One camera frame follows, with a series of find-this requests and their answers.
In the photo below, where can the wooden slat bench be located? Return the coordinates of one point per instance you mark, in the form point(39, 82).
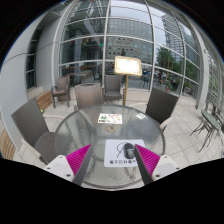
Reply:
point(45, 100)

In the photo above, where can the beige tape roll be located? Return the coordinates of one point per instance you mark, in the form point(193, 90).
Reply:
point(106, 128)

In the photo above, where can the brown wicker armchair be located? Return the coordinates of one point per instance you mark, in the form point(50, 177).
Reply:
point(62, 84)
point(28, 123)
point(112, 85)
point(161, 106)
point(88, 96)

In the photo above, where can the gold framed menu stand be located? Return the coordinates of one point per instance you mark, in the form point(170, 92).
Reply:
point(128, 66)

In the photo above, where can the dark metal outdoor furniture set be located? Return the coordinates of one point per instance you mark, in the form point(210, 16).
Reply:
point(210, 121)

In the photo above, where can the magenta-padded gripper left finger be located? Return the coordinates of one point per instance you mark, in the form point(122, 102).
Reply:
point(78, 160)

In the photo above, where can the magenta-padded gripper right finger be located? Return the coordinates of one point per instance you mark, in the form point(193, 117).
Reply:
point(148, 160)

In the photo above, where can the colourful picture menu card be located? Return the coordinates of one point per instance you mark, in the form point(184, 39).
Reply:
point(110, 118)

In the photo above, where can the small green yellow object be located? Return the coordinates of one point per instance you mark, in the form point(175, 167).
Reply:
point(42, 111)

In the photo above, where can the white mouse pad with characters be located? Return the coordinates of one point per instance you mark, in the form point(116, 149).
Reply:
point(111, 153)

